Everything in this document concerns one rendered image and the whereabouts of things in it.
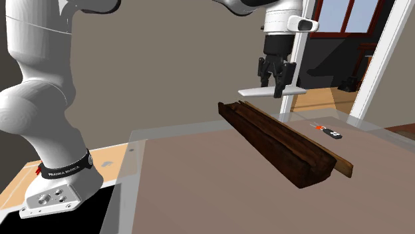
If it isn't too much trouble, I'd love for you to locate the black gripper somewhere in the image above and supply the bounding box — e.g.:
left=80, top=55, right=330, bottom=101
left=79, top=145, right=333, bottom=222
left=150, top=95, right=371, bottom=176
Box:
left=257, top=33, right=298, bottom=99

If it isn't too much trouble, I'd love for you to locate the white slab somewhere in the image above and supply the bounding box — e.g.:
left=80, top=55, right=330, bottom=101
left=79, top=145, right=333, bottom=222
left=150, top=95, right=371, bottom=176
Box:
left=237, top=85, right=307, bottom=98

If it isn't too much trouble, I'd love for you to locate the dark brown long wooden block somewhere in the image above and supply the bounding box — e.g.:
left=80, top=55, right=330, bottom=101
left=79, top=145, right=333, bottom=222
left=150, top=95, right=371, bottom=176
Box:
left=217, top=100, right=354, bottom=189

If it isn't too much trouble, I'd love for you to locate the black key fob orange tag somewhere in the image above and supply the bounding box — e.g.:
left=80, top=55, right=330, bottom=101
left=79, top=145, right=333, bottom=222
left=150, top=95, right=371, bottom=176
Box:
left=310, top=123, right=343, bottom=140

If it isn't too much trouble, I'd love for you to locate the red-brown framed window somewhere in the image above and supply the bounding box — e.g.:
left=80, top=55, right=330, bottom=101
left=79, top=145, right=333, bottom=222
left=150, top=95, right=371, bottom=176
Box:
left=310, top=0, right=387, bottom=39

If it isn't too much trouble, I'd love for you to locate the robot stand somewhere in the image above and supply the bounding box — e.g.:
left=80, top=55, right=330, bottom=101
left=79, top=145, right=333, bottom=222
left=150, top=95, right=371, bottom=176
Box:
left=0, top=142, right=148, bottom=234

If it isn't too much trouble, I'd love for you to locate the white door frame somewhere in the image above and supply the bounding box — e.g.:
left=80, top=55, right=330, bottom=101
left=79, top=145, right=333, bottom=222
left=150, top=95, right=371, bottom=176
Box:
left=279, top=0, right=415, bottom=120

